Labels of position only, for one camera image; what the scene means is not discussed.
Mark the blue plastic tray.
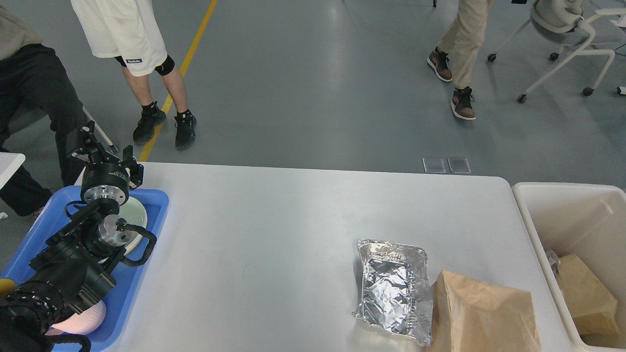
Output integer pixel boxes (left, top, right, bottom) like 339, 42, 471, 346
1, 185, 169, 352

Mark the white office chair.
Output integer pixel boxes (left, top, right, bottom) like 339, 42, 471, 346
487, 0, 626, 103

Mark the floor socket plate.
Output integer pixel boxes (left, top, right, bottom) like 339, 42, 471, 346
447, 157, 472, 175
422, 157, 447, 174

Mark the white chair near person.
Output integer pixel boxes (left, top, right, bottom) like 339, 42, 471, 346
82, 106, 119, 154

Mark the brown paper bag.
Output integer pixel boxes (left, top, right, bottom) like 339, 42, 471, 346
557, 254, 620, 336
426, 270, 542, 352

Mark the person in brown sneakers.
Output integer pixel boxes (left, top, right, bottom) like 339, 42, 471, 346
427, 0, 494, 121

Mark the left floor socket plate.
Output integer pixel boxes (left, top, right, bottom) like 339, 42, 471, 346
422, 157, 447, 174

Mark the green ceramic plate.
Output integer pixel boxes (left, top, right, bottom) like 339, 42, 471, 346
118, 197, 147, 227

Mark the person in cream sweater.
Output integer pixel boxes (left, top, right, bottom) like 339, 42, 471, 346
0, 7, 87, 186

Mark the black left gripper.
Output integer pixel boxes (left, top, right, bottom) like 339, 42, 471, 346
67, 122, 144, 205

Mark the brown paper bag in bin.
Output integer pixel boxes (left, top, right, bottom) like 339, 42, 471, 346
557, 254, 620, 336

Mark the dark green ceramic mug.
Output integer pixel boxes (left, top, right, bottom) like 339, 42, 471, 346
0, 278, 17, 298

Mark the silver foil bag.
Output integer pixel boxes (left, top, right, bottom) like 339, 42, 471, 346
352, 239, 434, 346

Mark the person in white shorts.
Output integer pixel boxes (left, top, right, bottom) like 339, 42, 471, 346
71, 0, 197, 150

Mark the white plastic bin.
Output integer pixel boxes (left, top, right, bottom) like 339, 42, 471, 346
512, 182, 626, 352

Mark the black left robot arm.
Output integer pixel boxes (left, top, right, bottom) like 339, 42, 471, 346
0, 121, 157, 352

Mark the pink ceramic mug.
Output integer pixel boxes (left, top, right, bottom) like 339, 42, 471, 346
45, 301, 107, 336

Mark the right floor socket plate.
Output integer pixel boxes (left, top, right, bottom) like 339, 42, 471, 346
447, 157, 472, 175

